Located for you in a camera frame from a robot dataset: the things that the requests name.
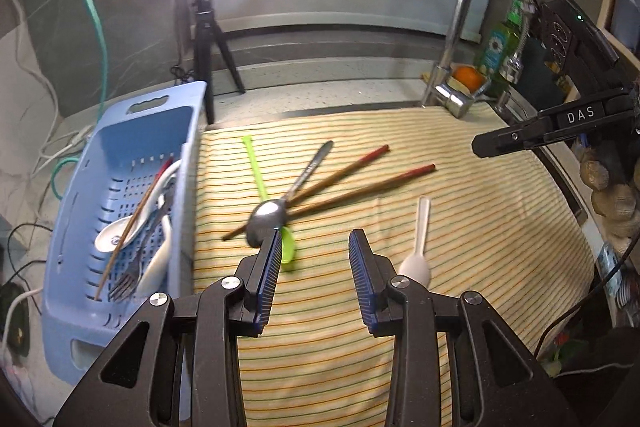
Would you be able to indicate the white plastic spoons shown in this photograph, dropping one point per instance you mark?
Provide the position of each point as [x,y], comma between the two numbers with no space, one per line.
[157,259]

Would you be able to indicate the yellow sponge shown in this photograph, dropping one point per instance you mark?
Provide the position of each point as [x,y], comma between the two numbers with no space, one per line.
[457,86]

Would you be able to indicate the red wooden chopstick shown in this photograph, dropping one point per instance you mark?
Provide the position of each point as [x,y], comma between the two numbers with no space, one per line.
[370,189]
[131,232]
[325,187]

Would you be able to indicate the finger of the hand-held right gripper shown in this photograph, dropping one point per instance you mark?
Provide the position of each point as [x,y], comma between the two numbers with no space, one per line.
[530,134]

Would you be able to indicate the orange fruit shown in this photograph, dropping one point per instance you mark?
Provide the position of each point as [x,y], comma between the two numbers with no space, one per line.
[469,78]

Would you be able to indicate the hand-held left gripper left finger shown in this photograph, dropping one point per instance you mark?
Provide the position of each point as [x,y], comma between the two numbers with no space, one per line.
[267,279]

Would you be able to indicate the blue plastic basket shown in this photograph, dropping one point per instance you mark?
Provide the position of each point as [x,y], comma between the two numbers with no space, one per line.
[80,187]

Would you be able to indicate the green plastic spoon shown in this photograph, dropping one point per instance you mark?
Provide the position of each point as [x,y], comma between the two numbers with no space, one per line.
[256,172]

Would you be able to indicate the striped yellow cloth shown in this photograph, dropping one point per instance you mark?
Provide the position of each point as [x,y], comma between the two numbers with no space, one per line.
[350,187]

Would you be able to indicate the white ceramic spoon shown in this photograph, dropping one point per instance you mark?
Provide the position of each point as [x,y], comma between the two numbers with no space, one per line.
[115,237]

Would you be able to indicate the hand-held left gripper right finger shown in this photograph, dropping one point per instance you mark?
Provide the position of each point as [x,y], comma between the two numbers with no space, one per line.
[362,279]

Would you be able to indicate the person's right hand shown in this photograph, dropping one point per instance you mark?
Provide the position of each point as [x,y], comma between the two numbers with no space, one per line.
[612,199]

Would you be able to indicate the metal spoon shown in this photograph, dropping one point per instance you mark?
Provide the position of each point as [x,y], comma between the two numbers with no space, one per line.
[267,219]

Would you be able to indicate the chrome faucet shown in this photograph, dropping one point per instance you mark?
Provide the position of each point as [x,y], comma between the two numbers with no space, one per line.
[460,17]

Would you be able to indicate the green soap bottle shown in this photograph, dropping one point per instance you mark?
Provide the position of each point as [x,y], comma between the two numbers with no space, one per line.
[497,47]

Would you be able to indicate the metal fork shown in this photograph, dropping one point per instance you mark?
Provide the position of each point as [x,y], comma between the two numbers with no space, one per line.
[130,279]

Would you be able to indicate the small white plastic spoon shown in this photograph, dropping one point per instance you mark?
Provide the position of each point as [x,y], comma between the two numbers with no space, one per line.
[419,252]

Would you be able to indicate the black power strip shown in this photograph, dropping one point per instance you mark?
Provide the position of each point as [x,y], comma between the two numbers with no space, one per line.
[12,317]

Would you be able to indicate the black tripod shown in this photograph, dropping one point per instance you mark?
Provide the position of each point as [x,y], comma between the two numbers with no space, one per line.
[205,42]

